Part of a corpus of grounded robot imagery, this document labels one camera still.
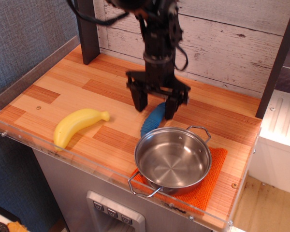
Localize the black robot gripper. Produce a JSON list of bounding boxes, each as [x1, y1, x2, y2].
[[126, 54, 190, 120]]

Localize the blue handled metal spoon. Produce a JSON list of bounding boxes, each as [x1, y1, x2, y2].
[[140, 102, 166, 137]]

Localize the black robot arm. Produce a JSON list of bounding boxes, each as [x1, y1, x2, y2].
[[108, 0, 190, 120]]

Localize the orange knitted rag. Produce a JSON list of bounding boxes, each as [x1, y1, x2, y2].
[[130, 147, 229, 216]]

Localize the stainless steel pot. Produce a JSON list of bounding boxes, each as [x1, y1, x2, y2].
[[128, 126, 212, 198]]

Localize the yellow plastic banana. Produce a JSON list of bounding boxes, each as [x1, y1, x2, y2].
[[53, 108, 110, 151]]

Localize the grey toy kitchen cabinet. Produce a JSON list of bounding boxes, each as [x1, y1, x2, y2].
[[33, 148, 227, 232]]

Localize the clear acrylic table guard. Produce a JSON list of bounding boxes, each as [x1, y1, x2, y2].
[[0, 118, 260, 232]]

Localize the yellow object at corner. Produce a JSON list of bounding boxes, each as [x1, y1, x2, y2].
[[7, 221, 28, 232]]

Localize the dark left frame post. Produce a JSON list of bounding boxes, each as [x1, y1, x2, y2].
[[74, 0, 100, 65]]

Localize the dark frame post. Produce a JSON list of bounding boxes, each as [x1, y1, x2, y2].
[[74, 0, 100, 65], [255, 19, 290, 119]]

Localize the dark right frame post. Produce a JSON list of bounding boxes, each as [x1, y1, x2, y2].
[[255, 19, 290, 119]]

